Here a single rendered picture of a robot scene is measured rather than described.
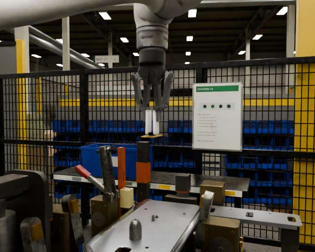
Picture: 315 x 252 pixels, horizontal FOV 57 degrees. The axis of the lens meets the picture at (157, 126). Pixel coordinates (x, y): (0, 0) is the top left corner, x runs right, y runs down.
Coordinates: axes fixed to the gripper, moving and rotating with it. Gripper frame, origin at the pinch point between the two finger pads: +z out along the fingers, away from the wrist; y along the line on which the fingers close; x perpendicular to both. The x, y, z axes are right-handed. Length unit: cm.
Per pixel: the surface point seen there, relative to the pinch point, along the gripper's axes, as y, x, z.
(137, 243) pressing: 1.6, -14.3, 29.2
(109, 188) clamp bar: -13.4, -1.0, 20.3
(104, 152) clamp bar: -15.1, -1.0, 9.5
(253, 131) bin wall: 21, 207, 14
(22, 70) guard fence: -183, 137, -42
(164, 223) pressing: 4.0, -0.2, 29.2
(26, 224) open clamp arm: -14.1, -33.3, 19.7
